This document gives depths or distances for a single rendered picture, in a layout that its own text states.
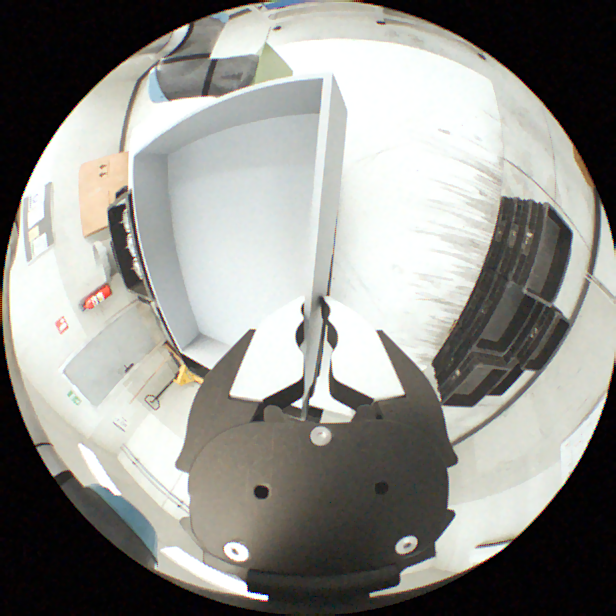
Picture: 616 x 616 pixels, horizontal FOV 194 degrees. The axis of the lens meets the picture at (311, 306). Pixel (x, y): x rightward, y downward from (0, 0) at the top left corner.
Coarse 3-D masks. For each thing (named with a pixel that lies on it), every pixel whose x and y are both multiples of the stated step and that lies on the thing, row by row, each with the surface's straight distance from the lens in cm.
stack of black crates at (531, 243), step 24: (504, 216) 116; (528, 216) 102; (552, 216) 110; (504, 240) 109; (528, 240) 98; (552, 240) 119; (504, 264) 107; (528, 264) 96; (552, 264) 121; (528, 288) 108; (552, 288) 117
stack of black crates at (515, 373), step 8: (512, 352) 148; (504, 360) 147; (512, 360) 166; (512, 368) 175; (520, 368) 170; (512, 376) 175; (520, 376) 171; (504, 384) 179; (512, 384) 174; (496, 392) 177; (504, 392) 178
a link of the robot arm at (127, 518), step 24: (24, 384) 23; (24, 408) 20; (48, 456) 19; (72, 480) 19; (96, 504) 19; (120, 504) 20; (96, 528) 18; (120, 528) 18; (144, 528) 20; (144, 552) 19
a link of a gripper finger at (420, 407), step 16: (384, 336) 9; (400, 352) 9; (400, 368) 8; (416, 368) 8; (416, 384) 8; (384, 400) 7; (400, 400) 7; (416, 400) 7; (432, 400) 8; (384, 416) 7; (400, 416) 7; (416, 416) 7; (432, 416) 7; (432, 432) 7; (448, 448) 7; (448, 464) 7
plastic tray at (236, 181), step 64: (192, 128) 18; (256, 128) 17; (320, 128) 10; (192, 192) 22; (256, 192) 16; (320, 192) 9; (192, 256) 24; (256, 256) 17; (320, 256) 10; (192, 320) 30; (256, 320) 21; (320, 320) 16
